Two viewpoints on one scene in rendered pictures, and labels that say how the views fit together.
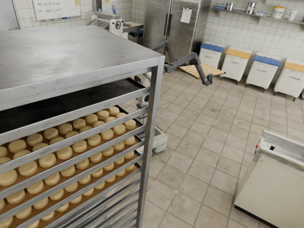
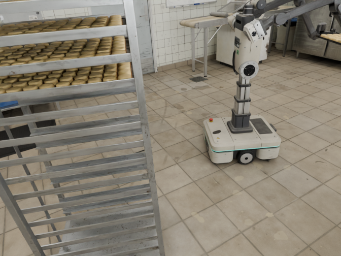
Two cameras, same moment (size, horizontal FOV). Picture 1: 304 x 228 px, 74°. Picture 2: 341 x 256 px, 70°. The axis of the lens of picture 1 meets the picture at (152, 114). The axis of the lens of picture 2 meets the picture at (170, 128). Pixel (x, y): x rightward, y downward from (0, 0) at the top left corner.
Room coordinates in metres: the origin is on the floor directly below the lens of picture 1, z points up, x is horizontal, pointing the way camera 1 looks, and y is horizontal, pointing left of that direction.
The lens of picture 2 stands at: (0.08, -0.61, 1.54)
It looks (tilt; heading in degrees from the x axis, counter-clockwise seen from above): 31 degrees down; 38
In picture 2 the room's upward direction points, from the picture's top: 4 degrees counter-clockwise
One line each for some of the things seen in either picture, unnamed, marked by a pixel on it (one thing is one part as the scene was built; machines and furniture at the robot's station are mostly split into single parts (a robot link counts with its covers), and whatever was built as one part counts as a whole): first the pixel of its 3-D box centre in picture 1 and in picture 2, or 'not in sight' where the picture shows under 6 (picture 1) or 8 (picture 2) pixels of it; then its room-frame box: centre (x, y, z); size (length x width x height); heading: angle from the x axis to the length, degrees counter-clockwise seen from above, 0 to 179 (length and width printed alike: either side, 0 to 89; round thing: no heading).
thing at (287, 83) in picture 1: (291, 79); not in sight; (4.55, -3.13, 0.38); 0.64 x 0.54 x 0.77; 152
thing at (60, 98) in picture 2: not in sight; (80, 95); (0.76, 0.51, 1.05); 0.64 x 0.03 x 0.03; 136
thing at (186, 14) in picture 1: (186, 15); not in sight; (5.16, -0.51, 1.39); 0.22 x 0.03 x 0.31; 65
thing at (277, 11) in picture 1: (277, 12); not in sight; (5.08, -2.47, 1.67); 0.25 x 0.24 x 0.21; 65
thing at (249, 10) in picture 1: (250, 7); not in sight; (5.33, -1.96, 1.67); 0.18 x 0.18 x 0.22
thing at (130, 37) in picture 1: (135, 41); (287, 33); (6.45, 0.79, 0.33); 0.54 x 0.53 x 0.66; 65
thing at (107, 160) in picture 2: not in sight; (99, 162); (0.76, 0.51, 0.60); 0.64 x 0.03 x 0.03; 136
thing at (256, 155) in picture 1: (258, 149); not in sight; (1.50, -1.06, 0.77); 0.24 x 0.04 x 0.14; 153
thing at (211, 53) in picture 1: (210, 59); not in sight; (5.38, -1.36, 0.38); 0.64 x 0.54 x 0.77; 157
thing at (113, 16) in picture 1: (106, 15); not in sight; (4.93, 1.26, 1.23); 0.58 x 0.19 x 0.07; 65
